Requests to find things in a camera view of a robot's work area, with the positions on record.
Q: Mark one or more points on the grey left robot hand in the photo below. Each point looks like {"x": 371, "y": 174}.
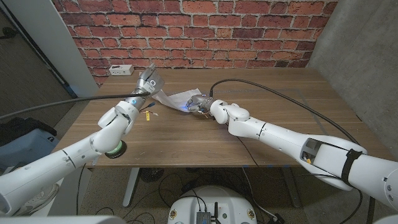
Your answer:
{"x": 148, "y": 84}

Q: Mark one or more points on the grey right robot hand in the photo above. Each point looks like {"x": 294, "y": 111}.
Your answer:
{"x": 199, "y": 102}

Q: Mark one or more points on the white handkerchief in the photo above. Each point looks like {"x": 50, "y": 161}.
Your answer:
{"x": 177, "y": 99}

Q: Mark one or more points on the silver box on robot base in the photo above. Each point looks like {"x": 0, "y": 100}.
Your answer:
{"x": 203, "y": 217}

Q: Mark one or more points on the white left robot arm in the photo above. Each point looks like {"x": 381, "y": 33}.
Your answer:
{"x": 62, "y": 161}

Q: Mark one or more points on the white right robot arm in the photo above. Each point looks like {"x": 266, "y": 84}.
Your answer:
{"x": 295, "y": 140}

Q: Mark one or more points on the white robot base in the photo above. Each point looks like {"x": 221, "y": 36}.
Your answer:
{"x": 227, "y": 202}

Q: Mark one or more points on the green push button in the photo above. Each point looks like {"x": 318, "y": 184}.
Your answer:
{"x": 117, "y": 151}

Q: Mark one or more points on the white power strip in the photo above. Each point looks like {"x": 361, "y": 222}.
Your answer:
{"x": 121, "y": 70}

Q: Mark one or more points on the brick print backdrop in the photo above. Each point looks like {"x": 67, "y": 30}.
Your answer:
{"x": 199, "y": 31}

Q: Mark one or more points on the black round fan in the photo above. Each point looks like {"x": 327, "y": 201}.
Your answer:
{"x": 150, "y": 175}

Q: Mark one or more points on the metal table leg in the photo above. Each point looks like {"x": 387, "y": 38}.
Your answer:
{"x": 290, "y": 189}
{"x": 130, "y": 189}

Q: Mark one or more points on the black bag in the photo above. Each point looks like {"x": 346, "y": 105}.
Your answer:
{"x": 18, "y": 127}

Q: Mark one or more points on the black power adapter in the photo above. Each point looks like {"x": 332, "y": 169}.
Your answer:
{"x": 276, "y": 218}

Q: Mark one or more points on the white sneaker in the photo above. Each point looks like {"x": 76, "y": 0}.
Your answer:
{"x": 40, "y": 199}

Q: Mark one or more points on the white robot torso rim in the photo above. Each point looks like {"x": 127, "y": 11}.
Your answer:
{"x": 62, "y": 220}

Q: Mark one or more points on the white wall column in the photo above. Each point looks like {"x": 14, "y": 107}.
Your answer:
{"x": 53, "y": 37}

